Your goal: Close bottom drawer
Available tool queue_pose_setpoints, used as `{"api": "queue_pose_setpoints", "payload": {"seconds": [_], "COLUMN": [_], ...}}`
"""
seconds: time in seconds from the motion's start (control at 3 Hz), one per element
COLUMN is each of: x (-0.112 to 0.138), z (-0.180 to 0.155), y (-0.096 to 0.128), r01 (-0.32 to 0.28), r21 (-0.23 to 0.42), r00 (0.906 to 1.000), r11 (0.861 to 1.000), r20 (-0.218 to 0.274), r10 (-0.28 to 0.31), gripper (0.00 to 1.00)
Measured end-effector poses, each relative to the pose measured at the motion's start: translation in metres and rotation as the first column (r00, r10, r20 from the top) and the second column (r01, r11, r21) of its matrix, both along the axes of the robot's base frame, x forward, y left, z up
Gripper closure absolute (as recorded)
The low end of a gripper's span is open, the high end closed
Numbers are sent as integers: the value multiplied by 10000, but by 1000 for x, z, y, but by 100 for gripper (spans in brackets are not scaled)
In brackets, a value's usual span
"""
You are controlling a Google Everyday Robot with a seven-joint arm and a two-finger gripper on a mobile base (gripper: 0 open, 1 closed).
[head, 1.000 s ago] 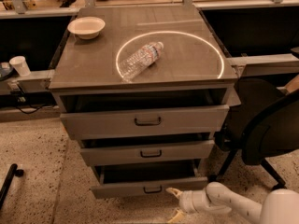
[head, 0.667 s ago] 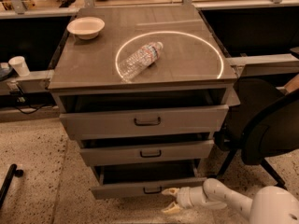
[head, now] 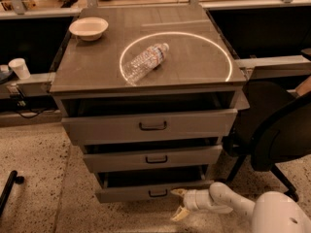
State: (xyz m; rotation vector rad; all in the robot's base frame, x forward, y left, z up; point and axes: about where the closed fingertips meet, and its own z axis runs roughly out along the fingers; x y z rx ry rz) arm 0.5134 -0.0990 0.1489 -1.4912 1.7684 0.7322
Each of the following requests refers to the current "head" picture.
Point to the clear plastic water bottle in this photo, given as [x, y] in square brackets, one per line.
[141, 65]

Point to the white paper cup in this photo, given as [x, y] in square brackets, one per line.
[18, 65]

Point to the grey top drawer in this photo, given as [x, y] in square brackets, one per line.
[98, 130]

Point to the grey bottom drawer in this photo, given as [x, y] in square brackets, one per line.
[149, 184]

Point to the black office chair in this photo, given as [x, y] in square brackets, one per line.
[276, 128]

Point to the grey drawer cabinet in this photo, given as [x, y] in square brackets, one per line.
[197, 74]

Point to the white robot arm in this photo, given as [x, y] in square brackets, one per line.
[273, 212]

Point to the grey drawer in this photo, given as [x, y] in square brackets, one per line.
[98, 130]
[151, 155]
[149, 184]

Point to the black stand leg with wheel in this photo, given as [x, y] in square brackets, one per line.
[14, 178]

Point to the grey middle drawer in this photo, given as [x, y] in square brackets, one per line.
[151, 155]

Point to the dark plate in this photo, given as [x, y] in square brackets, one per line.
[5, 76]

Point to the white bowl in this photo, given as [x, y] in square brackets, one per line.
[89, 28]

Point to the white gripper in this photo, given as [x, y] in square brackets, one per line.
[191, 199]

